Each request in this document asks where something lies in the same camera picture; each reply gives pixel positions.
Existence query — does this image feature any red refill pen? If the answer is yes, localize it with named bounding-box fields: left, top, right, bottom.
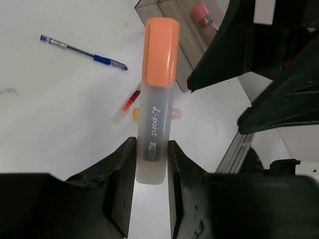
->
left=111, top=84, right=141, bottom=125

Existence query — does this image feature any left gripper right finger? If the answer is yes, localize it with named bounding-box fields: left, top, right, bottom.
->
left=167, top=140, right=319, bottom=239

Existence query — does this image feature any blue gel pen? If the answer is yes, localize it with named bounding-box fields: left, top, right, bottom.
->
left=40, top=35, right=128, bottom=71

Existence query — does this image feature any pink cap highlighter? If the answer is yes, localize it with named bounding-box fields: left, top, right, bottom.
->
left=190, top=2, right=219, bottom=31

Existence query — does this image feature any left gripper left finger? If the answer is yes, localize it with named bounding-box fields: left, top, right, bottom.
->
left=0, top=137, right=137, bottom=239

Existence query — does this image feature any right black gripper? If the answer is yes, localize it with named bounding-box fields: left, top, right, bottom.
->
left=187, top=0, right=319, bottom=134

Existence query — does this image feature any clear container middle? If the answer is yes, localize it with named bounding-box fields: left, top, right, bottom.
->
left=135, top=0, right=205, bottom=92

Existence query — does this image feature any orange cap highlighter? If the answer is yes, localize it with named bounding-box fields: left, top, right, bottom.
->
left=135, top=16, right=181, bottom=186

